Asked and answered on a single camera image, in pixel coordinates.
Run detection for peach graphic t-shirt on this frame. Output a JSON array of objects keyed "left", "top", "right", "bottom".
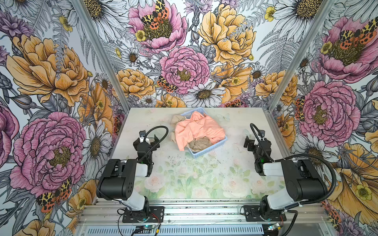
[{"left": 174, "top": 111, "right": 226, "bottom": 151}]

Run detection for light blue plastic basket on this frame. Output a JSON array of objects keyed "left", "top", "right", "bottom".
[{"left": 181, "top": 108, "right": 227, "bottom": 158}]

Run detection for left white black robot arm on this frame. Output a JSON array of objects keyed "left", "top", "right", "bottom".
[{"left": 96, "top": 131, "right": 160, "bottom": 223}]

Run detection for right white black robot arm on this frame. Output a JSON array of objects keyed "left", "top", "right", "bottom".
[{"left": 244, "top": 135, "right": 330, "bottom": 221}]

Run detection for green circuit board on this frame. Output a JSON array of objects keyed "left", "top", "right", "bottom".
[{"left": 133, "top": 225, "right": 160, "bottom": 234}]

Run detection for beige drawstring shorts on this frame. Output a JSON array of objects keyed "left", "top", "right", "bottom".
[{"left": 170, "top": 115, "right": 213, "bottom": 153}]

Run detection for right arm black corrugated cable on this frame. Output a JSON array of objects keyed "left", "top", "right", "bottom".
[{"left": 249, "top": 123, "right": 337, "bottom": 205}]

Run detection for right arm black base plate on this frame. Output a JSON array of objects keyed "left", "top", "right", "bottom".
[{"left": 240, "top": 205, "right": 286, "bottom": 222}]

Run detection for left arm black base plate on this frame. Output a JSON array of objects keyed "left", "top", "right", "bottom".
[{"left": 122, "top": 206, "right": 165, "bottom": 223}]

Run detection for aluminium rail frame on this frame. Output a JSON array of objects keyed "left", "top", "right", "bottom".
[{"left": 77, "top": 198, "right": 330, "bottom": 226}]

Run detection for white vented cable duct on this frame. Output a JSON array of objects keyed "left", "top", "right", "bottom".
[{"left": 82, "top": 224, "right": 264, "bottom": 236}]

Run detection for left aluminium corner post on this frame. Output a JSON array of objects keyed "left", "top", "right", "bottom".
[{"left": 72, "top": 1, "right": 131, "bottom": 115}]

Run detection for aluminium corner post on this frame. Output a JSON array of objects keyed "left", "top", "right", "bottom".
[
  {"left": 72, "top": 1, "right": 131, "bottom": 115},
  {"left": 267, "top": 0, "right": 336, "bottom": 113}
]

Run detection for right aluminium corner post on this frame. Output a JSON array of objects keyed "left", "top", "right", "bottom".
[{"left": 267, "top": 0, "right": 336, "bottom": 113}]

